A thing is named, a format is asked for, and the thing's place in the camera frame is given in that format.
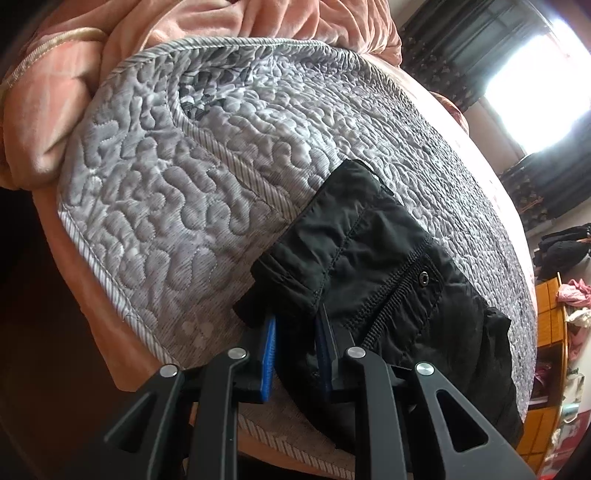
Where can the dark patterned curtain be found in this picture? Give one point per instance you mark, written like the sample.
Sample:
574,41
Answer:
443,50
549,184

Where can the grey quilted bed mat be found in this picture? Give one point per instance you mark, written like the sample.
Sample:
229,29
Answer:
184,184

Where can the pile of dark clothes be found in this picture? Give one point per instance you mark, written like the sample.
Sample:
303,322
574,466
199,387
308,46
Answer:
565,249

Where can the black pants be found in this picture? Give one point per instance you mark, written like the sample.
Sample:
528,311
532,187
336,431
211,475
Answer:
369,258

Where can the pink plush blanket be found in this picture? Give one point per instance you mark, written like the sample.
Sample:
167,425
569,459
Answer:
55,115

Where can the pink clothes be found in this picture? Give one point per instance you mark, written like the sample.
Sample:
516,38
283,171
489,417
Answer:
572,291

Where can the bright window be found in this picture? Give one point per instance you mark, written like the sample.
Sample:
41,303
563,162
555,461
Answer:
540,92

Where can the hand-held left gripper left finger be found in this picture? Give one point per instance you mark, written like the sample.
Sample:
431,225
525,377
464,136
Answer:
269,360

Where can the wooden cabinet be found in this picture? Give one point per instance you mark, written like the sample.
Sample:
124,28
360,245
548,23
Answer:
547,323

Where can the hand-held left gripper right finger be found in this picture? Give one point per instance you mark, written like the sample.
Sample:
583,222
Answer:
324,364

